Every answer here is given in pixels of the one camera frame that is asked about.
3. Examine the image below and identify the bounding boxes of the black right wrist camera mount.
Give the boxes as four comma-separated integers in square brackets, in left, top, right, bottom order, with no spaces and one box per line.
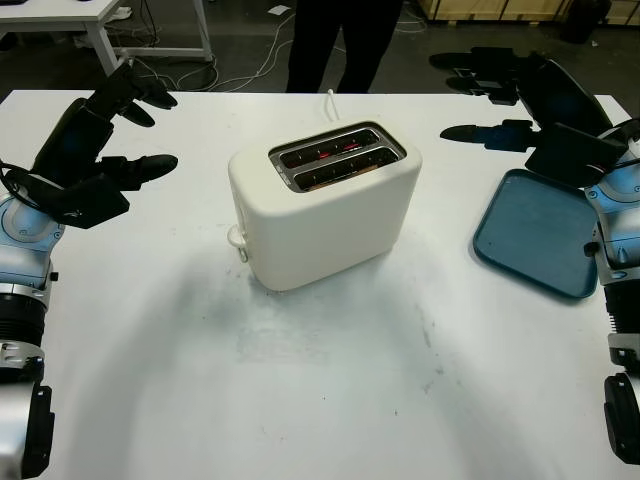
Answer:
[524,122,629,189]

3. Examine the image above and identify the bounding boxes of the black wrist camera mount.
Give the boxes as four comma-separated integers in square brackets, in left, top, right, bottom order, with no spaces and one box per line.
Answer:
[524,122,629,189]
[22,172,131,231]

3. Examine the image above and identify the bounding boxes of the white two-slot toaster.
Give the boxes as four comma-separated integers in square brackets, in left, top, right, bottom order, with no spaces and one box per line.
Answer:
[227,119,424,293]

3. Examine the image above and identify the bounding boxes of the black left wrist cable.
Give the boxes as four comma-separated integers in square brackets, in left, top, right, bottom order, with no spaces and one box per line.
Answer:
[0,159,56,211]

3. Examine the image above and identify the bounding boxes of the black bin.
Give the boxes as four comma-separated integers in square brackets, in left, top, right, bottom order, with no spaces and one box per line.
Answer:
[557,0,611,44]

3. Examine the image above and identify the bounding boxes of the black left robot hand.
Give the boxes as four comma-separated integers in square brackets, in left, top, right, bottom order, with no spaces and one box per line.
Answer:
[33,62,180,194]

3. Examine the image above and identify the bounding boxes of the white floor cable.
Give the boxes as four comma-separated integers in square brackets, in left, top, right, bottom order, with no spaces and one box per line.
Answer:
[134,9,297,92]

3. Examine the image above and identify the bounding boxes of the white desk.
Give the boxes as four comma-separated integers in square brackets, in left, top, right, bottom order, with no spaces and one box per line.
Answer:
[0,0,214,89]

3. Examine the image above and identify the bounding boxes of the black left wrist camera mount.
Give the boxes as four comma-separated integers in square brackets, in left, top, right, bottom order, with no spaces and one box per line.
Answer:
[22,172,131,231]

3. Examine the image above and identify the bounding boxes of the person in black trousers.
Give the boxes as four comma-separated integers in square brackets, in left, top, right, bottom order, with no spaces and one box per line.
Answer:
[285,0,396,94]

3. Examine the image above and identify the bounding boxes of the wooden crate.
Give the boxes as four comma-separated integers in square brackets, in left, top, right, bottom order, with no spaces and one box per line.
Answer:
[418,0,640,24]

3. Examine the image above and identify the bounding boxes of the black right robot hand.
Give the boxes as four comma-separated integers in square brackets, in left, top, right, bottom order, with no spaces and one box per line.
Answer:
[428,47,616,154]

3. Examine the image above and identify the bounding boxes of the blue plastic tray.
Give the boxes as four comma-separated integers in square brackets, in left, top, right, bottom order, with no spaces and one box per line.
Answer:
[472,168,599,305]

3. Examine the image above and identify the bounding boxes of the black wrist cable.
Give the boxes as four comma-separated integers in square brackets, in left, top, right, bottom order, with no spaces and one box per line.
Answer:
[0,159,56,211]
[597,117,640,174]

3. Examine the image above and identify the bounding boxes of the white toaster power cable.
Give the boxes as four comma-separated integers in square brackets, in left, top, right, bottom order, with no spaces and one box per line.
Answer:
[323,88,341,123]

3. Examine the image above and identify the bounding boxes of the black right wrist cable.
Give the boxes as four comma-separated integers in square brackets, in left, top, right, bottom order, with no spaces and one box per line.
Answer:
[597,117,640,174]

